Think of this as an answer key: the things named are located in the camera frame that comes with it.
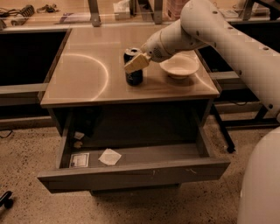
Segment white label sticker card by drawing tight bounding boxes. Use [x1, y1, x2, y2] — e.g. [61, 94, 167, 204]
[69, 153, 89, 168]

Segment black caster object on floor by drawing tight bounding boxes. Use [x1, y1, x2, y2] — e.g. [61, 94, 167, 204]
[0, 191, 13, 209]

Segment booklet on back desk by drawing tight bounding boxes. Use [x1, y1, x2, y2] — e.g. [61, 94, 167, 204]
[59, 12, 90, 24]

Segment grey cabinet with counter top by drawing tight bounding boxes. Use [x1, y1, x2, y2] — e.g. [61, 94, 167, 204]
[41, 24, 219, 131]

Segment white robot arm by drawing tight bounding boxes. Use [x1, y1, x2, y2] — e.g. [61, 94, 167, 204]
[124, 0, 280, 224]

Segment blue pepsi can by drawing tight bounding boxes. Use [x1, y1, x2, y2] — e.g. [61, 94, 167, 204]
[123, 47, 143, 86]

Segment white folded paper napkin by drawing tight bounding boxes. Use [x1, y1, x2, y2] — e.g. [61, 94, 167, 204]
[99, 149, 122, 165]

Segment white bowl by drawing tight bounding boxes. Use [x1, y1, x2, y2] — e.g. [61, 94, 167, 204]
[159, 53, 200, 80]

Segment white tissue box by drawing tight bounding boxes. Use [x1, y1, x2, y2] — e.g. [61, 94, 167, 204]
[113, 0, 130, 20]

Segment black coiled cable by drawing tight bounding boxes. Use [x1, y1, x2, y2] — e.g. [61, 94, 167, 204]
[18, 4, 36, 18]

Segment black table leg with caster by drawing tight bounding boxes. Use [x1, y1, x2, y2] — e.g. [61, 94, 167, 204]
[211, 105, 235, 153]

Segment open grey top drawer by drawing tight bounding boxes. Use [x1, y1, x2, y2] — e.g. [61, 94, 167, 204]
[38, 110, 230, 193]

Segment small beige paper scrap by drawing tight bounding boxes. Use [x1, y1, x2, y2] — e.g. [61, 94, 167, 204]
[73, 141, 82, 149]

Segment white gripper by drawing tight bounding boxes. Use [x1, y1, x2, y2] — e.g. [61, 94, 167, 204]
[124, 29, 179, 74]

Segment pink stacked bins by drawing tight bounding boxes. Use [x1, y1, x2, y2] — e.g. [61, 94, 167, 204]
[166, 0, 189, 19]

